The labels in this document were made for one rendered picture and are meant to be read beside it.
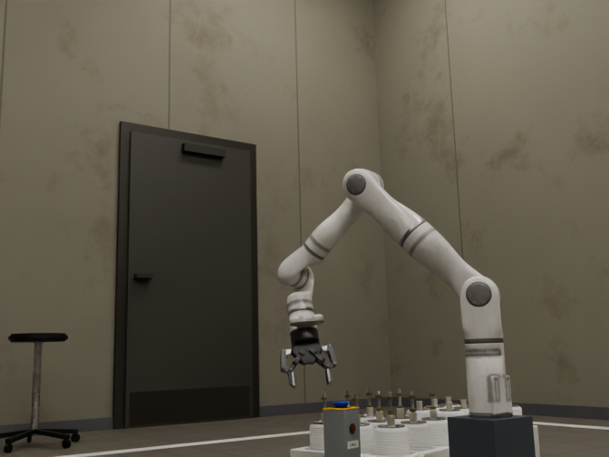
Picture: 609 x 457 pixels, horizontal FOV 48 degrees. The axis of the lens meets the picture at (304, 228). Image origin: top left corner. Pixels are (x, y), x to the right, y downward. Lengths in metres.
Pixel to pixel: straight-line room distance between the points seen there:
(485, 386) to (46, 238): 3.70
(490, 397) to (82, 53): 4.27
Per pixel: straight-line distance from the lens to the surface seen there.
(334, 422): 1.86
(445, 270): 1.76
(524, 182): 5.34
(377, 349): 6.18
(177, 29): 5.75
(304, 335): 1.82
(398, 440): 1.97
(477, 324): 1.69
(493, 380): 1.68
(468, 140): 5.76
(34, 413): 4.19
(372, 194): 1.78
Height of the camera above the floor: 0.45
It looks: 11 degrees up
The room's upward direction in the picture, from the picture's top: 2 degrees counter-clockwise
